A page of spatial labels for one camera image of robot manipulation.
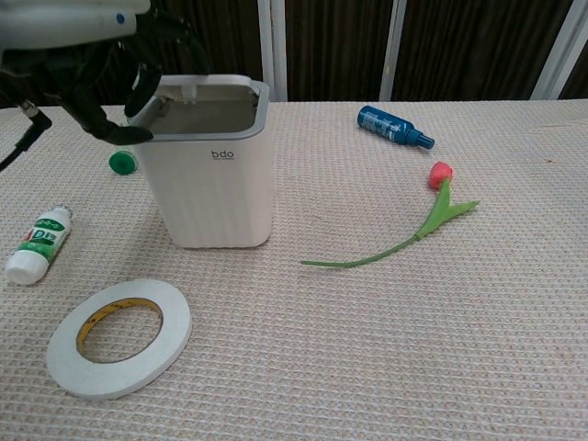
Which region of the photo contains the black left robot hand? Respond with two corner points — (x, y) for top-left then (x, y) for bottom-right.
(0, 9), (212, 146)

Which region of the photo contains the green cap white bottle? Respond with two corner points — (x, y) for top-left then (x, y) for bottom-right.
(107, 147), (140, 176)

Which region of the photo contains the white bottle green label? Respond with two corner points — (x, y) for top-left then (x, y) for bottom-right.
(5, 205), (74, 288)

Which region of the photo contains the dark pleated curtain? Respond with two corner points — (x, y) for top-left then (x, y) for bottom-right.
(0, 0), (588, 110)

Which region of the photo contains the black cable with plug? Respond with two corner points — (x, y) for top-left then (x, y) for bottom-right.
(0, 100), (53, 172)

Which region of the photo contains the white trash bin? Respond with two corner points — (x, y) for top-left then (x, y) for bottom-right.
(127, 81), (271, 250)

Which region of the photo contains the white double-sided tape roll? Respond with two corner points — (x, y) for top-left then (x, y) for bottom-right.
(45, 277), (192, 399)

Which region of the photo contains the beige woven tablecloth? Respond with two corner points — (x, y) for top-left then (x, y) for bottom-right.
(0, 96), (588, 441)

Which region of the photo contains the white metal frame post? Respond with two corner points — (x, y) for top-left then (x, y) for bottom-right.
(379, 0), (413, 102)
(256, 0), (288, 103)
(534, 0), (588, 100)

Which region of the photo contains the blue spray bottle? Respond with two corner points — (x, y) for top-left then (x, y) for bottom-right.
(356, 104), (436, 151)

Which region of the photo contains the artificial red tulip flower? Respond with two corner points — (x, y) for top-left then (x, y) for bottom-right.
(300, 160), (481, 268)

